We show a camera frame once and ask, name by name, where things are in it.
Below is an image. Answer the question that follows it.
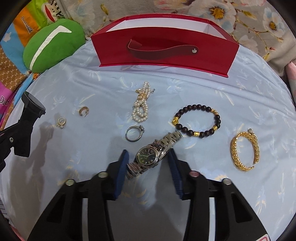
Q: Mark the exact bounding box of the silver wristwatch green dial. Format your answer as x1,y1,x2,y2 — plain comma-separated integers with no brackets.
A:
126,131,183,179

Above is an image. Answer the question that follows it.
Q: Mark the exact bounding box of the silver gemstone ring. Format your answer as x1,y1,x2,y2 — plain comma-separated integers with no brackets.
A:
125,124,146,143

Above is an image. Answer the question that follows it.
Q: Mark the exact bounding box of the black bead gold bracelet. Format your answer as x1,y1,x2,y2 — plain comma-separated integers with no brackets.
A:
171,104,221,139

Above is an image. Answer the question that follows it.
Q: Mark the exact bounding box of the gold chain bangle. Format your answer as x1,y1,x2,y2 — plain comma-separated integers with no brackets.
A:
230,128,260,172

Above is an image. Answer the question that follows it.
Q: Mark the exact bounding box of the colourful cartoon blanket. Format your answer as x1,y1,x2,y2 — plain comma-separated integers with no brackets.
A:
1,1,64,130

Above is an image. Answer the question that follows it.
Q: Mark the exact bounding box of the light blue palm bedsheet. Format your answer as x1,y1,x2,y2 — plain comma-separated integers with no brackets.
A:
1,42,295,240

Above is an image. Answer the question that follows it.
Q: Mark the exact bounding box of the green plush pillow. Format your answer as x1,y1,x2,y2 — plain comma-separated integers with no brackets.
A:
23,19,86,73

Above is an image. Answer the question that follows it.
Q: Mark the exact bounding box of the red gift box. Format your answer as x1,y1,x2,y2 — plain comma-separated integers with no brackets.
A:
91,14,239,77

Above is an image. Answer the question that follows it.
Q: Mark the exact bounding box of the pink white plush pillow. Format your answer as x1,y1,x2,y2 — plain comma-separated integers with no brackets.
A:
285,62,296,102

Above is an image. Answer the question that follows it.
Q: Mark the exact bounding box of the grey floral blanket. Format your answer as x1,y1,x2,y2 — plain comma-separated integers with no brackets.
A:
56,0,296,77

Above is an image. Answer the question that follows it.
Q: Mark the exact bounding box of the small gold pearl ring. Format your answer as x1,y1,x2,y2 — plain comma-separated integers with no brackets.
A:
56,116,67,129

